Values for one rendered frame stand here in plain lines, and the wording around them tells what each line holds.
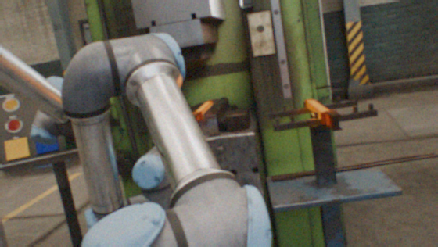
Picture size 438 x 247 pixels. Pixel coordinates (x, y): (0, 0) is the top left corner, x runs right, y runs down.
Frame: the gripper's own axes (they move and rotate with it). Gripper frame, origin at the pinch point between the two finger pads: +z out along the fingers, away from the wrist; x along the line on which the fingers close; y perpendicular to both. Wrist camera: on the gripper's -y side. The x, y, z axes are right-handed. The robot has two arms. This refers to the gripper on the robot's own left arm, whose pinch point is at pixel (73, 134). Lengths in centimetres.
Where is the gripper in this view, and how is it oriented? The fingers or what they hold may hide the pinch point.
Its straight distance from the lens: 162.8
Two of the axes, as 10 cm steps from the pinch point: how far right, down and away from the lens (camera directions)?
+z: -1.7, 3.7, 9.1
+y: -2.9, -9.1, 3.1
